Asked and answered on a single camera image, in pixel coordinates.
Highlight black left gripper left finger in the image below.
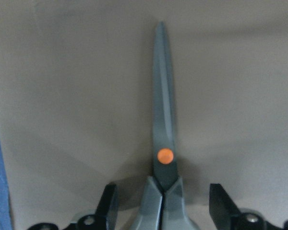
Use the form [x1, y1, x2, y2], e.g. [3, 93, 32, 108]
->
[26, 183, 119, 230]

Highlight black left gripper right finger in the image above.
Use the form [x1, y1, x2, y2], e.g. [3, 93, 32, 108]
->
[209, 184, 288, 230]

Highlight grey orange scissors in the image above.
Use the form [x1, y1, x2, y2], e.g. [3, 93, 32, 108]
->
[130, 22, 199, 230]

